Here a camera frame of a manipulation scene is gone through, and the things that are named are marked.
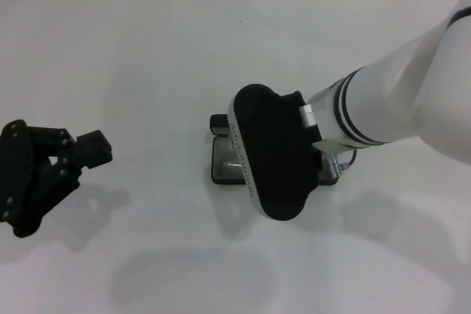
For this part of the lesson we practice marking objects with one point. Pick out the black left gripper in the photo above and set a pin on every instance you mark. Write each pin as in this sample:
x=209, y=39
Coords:
x=18, y=181

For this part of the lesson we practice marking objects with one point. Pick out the black glasses case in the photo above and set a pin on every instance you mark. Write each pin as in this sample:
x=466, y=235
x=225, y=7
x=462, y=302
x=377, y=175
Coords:
x=217, y=123

